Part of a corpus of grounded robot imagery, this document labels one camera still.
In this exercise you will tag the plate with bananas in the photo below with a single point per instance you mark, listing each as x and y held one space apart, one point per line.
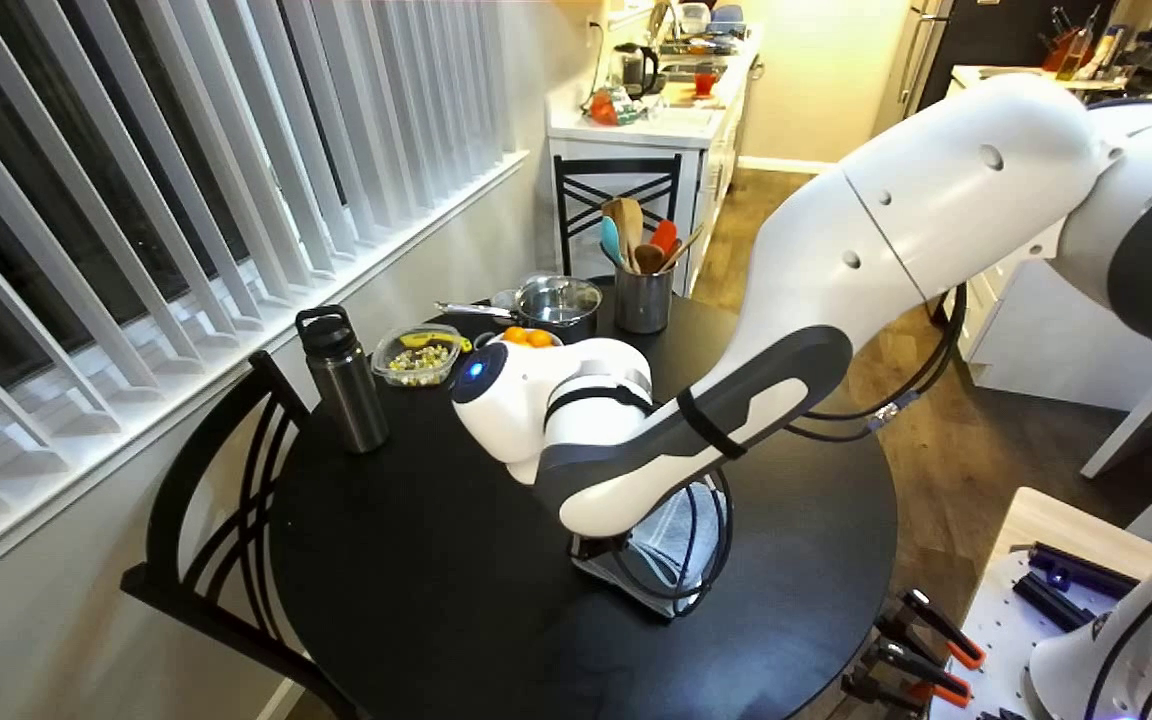
421 359

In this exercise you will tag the round black table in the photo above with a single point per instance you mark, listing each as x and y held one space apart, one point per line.
431 585

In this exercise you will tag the white vertical window blinds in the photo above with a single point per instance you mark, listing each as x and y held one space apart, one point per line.
174 174

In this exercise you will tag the blue towel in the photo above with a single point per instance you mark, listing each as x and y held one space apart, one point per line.
674 552

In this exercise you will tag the dark metal water bottle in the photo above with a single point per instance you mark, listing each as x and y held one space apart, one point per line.
343 373

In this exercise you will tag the white pegboard robot base plate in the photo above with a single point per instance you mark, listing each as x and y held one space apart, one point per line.
1006 626

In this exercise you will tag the wooden spatula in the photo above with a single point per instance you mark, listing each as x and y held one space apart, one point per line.
629 220

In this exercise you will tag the black kettle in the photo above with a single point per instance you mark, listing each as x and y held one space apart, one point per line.
642 70

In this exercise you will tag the steel pot with lid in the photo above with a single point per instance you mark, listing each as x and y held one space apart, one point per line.
542 303

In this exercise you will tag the white bowl of oranges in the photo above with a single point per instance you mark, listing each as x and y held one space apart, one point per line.
530 338

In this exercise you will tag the black metal chair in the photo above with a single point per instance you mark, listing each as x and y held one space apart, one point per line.
210 529

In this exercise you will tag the steel utensil holder cup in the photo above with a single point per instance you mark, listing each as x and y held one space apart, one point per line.
642 303

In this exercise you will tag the purple black tool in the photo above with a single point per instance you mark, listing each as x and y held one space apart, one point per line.
1054 573

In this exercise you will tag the teal silicone spatula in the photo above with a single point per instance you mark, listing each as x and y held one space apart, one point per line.
611 242

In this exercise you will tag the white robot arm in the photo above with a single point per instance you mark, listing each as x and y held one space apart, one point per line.
897 220

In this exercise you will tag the black orange clamp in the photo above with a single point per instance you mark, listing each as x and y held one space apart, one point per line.
917 605
920 669

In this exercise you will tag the white kitchen counter cabinet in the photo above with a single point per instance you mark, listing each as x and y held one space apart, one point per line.
680 150

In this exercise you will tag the black chair at counter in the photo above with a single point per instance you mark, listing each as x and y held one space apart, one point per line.
629 192

